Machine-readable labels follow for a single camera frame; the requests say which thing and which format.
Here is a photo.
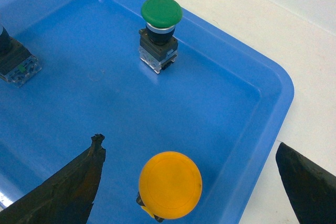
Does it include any green mushroom push button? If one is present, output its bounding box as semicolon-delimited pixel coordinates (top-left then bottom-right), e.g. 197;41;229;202
139;0;183;74

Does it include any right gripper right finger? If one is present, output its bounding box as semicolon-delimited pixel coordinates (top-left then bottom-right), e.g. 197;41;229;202
276;143;335;223

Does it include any blue plastic tray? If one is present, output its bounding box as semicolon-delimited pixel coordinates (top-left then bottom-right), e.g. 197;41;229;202
1;0;294;223

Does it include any red mushroom push button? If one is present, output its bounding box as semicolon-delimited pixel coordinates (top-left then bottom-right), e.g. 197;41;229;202
1;25;41;88

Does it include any yellow mushroom push button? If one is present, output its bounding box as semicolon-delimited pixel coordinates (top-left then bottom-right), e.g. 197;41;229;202
136;151;203;223

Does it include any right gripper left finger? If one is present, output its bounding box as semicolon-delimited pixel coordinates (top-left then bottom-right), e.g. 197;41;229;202
1;134;106;223

